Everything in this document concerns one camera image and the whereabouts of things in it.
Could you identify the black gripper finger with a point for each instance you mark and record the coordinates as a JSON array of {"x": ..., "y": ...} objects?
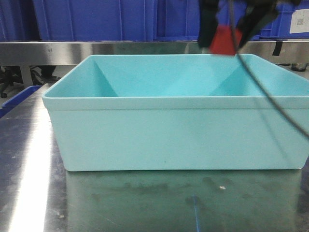
[
  {"x": 208, "y": 10},
  {"x": 258, "y": 13}
]

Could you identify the red cube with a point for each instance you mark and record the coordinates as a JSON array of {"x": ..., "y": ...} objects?
[{"x": 222, "y": 43}]

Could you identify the blue shelf crate right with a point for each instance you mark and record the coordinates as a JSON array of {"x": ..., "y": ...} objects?
[{"x": 280, "y": 27}]

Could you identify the blue shelf crate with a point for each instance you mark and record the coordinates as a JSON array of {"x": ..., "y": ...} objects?
[
  {"x": 77, "y": 20},
  {"x": 178, "y": 20},
  {"x": 280, "y": 27}
]

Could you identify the blue shelf crate middle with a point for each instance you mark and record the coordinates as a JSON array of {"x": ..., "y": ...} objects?
[{"x": 178, "y": 20}]

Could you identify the blue shelf crate left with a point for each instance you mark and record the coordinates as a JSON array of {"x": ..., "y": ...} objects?
[{"x": 77, "y": 20}]

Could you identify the white label sticker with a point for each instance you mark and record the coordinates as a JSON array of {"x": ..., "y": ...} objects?
[{"x": 300, "y": 21}]

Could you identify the light teal plastic bin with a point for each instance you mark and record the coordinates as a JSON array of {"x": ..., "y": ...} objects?
[{"x": 168, "y": 112}]

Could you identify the stainless steel shelf rail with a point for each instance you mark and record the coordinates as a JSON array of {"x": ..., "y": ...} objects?
[{"x": 72, "y": 53}]

